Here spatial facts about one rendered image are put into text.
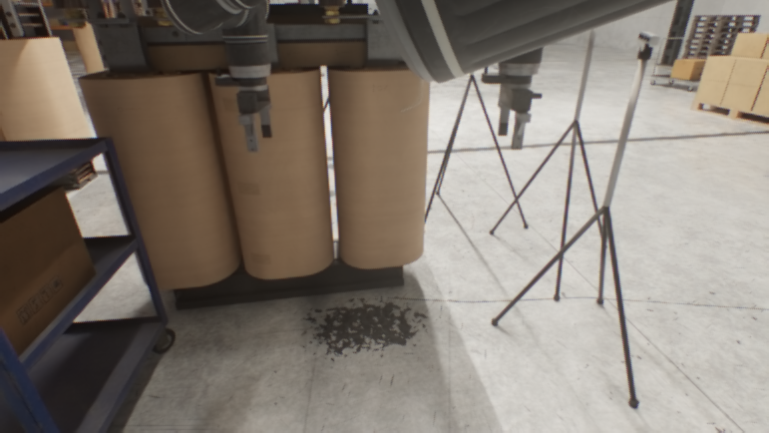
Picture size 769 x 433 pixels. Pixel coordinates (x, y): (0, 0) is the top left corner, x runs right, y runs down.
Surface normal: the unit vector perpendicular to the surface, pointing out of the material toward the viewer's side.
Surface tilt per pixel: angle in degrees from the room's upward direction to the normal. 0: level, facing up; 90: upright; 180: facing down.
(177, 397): 0
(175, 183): 90
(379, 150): 90
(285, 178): 90
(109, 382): 0
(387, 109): 90
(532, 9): 127
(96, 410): 0
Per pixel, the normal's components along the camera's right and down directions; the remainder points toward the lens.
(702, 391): -0.01, -0.91
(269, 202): 0.19, 0.40
